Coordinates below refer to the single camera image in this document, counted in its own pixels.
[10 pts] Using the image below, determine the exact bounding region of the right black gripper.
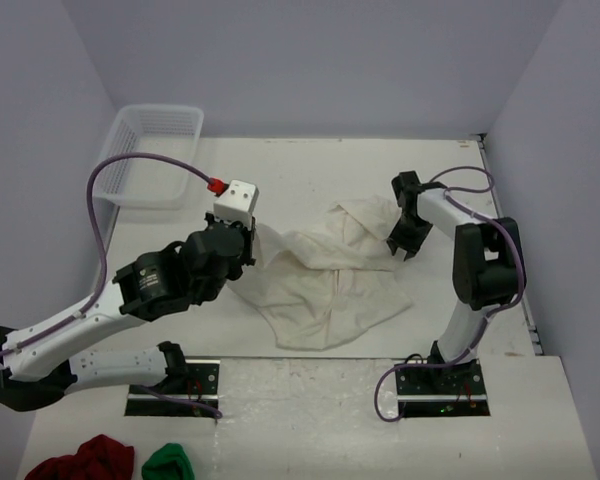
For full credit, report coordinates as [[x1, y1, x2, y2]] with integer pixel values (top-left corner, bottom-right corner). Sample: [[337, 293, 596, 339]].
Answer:
[[387, 215, 434, 261]]

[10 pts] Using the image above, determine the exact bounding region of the white t shirt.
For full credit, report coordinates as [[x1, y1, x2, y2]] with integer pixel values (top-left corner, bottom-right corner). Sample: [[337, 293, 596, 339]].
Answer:
[[230, 195, 413, 351]]

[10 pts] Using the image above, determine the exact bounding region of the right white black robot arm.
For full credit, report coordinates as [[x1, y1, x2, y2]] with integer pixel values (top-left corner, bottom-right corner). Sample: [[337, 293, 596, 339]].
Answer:
[[386, 171, 526, 393]]

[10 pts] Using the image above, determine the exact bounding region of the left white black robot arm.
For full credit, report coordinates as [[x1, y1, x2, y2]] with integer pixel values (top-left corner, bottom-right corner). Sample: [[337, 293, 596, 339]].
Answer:
[[0, 214, 255, 412]]

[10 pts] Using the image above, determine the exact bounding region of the white plastic basket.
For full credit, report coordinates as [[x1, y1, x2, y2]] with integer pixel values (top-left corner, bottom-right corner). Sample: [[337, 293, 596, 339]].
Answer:
[[89, 103, 205, 211]]

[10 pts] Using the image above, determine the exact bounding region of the green t shirt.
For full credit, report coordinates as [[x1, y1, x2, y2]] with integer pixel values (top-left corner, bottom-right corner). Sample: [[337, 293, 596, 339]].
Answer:
[[141, 443, 196, 480]]

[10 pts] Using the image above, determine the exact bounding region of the red t shirt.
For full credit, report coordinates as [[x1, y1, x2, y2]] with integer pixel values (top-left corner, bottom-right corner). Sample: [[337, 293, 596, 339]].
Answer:
[[25, 434, 135, 480]]

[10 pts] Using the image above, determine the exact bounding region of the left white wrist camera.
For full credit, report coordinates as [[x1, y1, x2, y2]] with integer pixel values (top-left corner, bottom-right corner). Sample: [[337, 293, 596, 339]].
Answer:
[[212, 180, 259, 229]]

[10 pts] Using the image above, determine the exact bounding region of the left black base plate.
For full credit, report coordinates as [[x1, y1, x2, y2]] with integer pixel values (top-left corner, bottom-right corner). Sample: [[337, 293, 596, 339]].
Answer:
[[124, 357, 221, 420]]

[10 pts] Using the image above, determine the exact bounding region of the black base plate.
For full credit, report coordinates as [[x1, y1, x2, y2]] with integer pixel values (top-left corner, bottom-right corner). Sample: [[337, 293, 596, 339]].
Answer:
[[395, 354, 490, 419], [124, 357, 221, 420]]

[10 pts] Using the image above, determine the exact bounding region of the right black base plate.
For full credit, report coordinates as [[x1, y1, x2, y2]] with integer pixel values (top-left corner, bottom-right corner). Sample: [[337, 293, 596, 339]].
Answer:
[[395, 354, 490, 419]]

